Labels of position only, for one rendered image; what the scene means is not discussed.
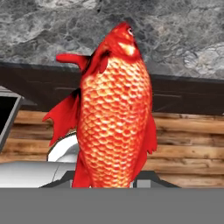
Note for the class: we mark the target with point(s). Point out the white rounded object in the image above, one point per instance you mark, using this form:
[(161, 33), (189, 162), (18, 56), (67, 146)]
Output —
[(26, 173)]

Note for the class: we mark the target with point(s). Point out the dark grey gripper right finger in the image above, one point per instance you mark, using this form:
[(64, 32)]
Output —
[(148, 180)]

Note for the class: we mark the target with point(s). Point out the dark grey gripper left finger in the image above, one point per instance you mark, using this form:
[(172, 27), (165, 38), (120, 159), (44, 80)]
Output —
[(64, 180)]

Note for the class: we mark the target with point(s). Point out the red orange fish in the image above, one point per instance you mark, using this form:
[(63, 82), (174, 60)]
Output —
[(113, 116)]

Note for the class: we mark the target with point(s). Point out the dark brown cupboard run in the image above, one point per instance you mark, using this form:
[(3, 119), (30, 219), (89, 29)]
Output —
[(186, 93)]

